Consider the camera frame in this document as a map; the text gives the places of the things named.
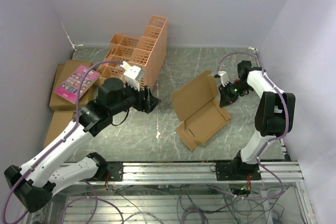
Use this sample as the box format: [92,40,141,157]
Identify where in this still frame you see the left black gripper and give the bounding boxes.
[109,80,161,116]

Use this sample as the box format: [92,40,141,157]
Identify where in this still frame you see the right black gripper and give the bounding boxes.
[218,80,252,108]

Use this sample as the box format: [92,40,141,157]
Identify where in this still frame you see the brown cardboard box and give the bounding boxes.
[170,70,231,152]

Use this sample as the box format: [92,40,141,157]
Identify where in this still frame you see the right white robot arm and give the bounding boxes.
[215,60,296,181]

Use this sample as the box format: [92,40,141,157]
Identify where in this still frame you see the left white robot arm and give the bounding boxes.
[4,78,161,212]

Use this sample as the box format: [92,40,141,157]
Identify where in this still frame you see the small closed cardboard box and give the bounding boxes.
[43,111,74,148]

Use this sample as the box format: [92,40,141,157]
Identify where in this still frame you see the large closed cardboard box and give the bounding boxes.
[49,60,95,112]

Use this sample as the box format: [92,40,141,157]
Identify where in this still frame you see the orange plastic organizer rack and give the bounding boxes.
[104,16,168,89]

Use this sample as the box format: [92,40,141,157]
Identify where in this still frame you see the pink book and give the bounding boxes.
[54,65,101,104]

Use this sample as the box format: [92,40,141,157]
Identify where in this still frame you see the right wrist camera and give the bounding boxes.
[215,71,229,87]

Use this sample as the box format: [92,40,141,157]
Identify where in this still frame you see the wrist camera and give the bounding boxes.
[215,71,229,87]
[121,61,145,91]

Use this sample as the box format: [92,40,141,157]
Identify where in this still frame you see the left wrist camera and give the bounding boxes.
[121,61,145,91]

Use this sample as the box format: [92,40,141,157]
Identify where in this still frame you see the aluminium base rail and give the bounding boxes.
[60,161,305,185]

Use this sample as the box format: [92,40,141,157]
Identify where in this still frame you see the tangled floor cables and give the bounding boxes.
[60,182,289,224]

